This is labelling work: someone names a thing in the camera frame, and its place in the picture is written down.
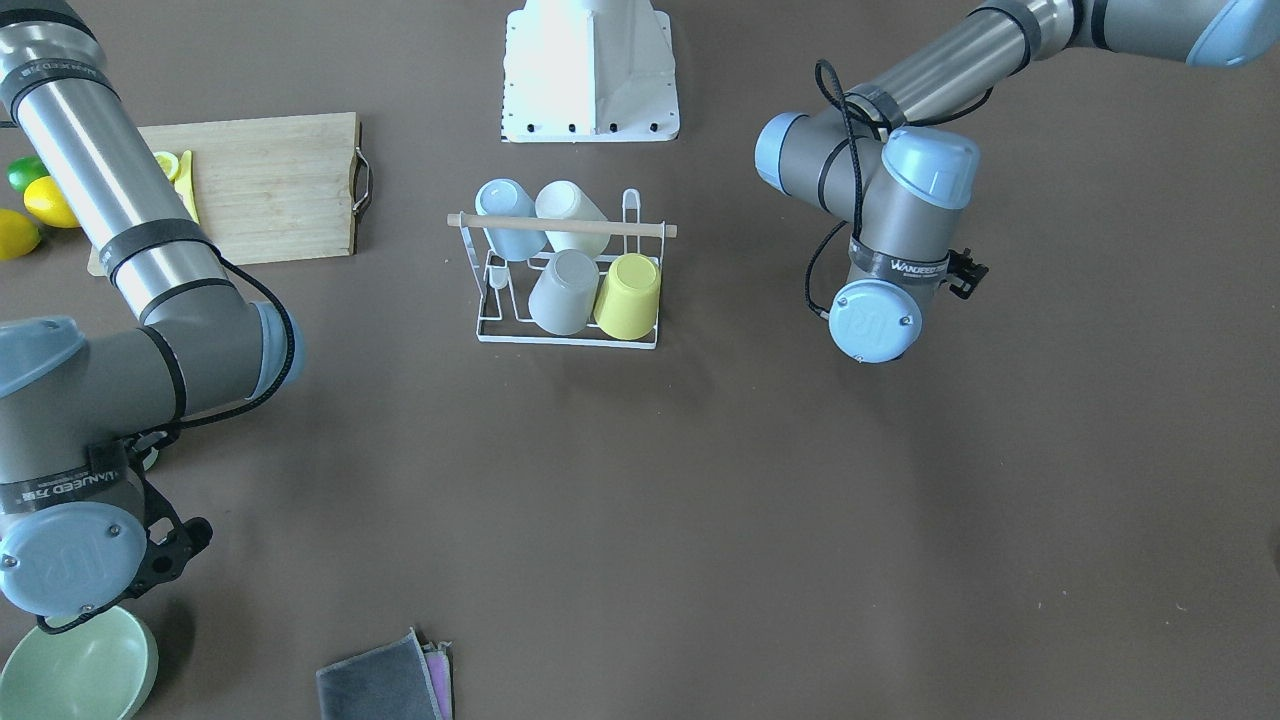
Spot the green lime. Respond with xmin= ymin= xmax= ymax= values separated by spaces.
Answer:
xmin=5 ymin=155 xmax=50 ymax=196

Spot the yellow plastic knife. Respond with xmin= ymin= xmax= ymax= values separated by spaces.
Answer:
xmin=173 ymin=150 xmax=200 ymax=224

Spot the yellow lemon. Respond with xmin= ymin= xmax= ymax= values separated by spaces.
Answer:
xmin=23 ymin=176 xmax=81 ymax=229
xmin=0 ymin=208 xmax=41 ymax=263

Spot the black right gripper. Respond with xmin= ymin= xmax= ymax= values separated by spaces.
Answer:
xmin=125 ymin=475 xmax=214 ymax=600

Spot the green bowl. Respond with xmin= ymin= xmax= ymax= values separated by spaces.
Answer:
xmin=1 ymin=607 xmax=159 ymax=719

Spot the cream white cup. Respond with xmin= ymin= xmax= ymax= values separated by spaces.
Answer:
xmin=535 ymin=179 xmax=611 ymax=258

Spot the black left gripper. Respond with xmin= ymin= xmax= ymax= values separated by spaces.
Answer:
xmin=945 ymin=249 xmax=989 ymax=301

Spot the grey cloth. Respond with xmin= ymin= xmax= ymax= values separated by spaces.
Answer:
xmin=316 ymin=630 xmax=435 ymax=719

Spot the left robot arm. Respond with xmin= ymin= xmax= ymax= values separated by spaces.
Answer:
xmin=754 ymin=1 xmax=1279 ymax=363

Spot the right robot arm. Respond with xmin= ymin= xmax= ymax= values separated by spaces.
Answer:
xmin=1 ymin=1 xmax=300 ymax=634

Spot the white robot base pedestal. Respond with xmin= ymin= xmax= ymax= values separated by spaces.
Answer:
xmin=500 ymin=1 xmax=681 ymax=143

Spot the yellow cup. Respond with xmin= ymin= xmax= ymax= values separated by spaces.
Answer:
xmin=593 ymin=252 xmax=660 ymax=341

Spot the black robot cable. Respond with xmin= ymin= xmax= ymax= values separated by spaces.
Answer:
xmin=804 ymin=59 xmax=996 ymax=322

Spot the purple cloth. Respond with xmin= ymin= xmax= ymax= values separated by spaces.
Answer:
xmin=422 ymin=641 xmax=454 ymax=720

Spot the grey cup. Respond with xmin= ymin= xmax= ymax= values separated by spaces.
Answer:
xmin=527 ymin=249 xmax=600 ymax=336

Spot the light blue cup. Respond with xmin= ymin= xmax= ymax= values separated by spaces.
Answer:
xmin=474 ymin=178 xmax=549 ymax=263

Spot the bamboo cutting board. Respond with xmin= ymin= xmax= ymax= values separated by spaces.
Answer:
xmin=140 ymin=111 xmax=366 ymax=266

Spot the white wire cup holder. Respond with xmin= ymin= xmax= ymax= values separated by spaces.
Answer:
xmin=447 ymin=178 xmax=677 ymax=350

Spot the lemon slice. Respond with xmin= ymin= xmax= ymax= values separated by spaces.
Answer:
xmin=154 ymin=151 xmax=180 ymax=184

